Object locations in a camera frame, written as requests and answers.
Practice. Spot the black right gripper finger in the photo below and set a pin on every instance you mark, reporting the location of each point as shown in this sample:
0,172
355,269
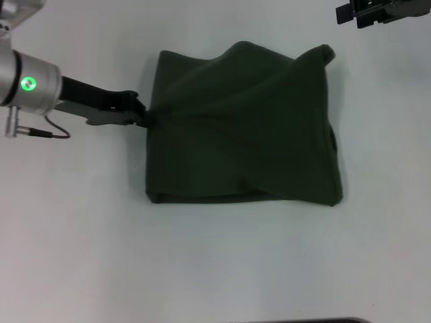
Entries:
344,13
368,20

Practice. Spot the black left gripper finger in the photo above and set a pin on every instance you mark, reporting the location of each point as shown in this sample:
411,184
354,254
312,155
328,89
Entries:
143,112

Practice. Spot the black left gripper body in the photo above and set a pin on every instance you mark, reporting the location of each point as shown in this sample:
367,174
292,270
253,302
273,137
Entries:
94,104

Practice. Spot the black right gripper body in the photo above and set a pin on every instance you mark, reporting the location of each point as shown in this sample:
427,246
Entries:
404,8

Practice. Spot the dark green FREE t-shirt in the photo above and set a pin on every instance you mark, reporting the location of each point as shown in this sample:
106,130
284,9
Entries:
242,134

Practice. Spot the silver camera mount bracket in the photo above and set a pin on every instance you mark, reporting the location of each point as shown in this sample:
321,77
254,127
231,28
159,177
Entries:
5,30

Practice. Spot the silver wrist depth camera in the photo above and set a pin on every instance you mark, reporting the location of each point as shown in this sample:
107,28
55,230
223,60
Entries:
18,10

